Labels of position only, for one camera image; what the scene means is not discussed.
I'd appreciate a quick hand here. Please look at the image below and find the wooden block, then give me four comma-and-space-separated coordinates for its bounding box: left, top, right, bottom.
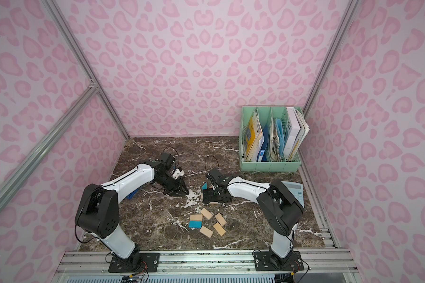
201, 208, 213, 220
200, 226, 214, 238
213, 222, 226, 237
190, 214, 203, 222
215, 213, 227, 226

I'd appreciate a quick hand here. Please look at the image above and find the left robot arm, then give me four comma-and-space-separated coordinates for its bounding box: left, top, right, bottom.
74, 152, 189, 264

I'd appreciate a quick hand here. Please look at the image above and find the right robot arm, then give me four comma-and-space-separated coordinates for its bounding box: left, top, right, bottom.
203, 169, 305, 259

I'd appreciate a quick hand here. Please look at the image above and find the teal rectangular block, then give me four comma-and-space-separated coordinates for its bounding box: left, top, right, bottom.
189, 221, 203, 229

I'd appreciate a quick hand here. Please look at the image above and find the wooden block bottom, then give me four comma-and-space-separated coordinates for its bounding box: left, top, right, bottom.
200, 226, 214, 238

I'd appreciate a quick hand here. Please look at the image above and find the yellow book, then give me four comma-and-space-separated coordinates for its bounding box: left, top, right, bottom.
243, 108, 264, 162

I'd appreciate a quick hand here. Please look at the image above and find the green file organizer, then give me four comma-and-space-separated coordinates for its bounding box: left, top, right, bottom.
239, 106, 310, 172

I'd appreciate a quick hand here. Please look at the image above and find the grey calculator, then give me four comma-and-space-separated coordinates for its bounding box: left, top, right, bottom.
282, 181, 305, 208

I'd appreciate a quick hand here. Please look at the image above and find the blue folder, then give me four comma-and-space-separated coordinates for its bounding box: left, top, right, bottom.
275, 119, 285, 159

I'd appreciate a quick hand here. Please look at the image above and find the white book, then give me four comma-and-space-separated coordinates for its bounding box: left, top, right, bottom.
283, 107, 310, 162

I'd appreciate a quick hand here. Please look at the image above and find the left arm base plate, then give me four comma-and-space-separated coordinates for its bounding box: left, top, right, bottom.
108, 252, 160, 274

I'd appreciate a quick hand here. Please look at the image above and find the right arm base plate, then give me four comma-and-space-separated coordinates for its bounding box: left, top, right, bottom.
252, 250, 305, 272

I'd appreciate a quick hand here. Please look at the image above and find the aluminium front rail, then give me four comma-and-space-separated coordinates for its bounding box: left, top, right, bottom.
55, 249, 358, 278

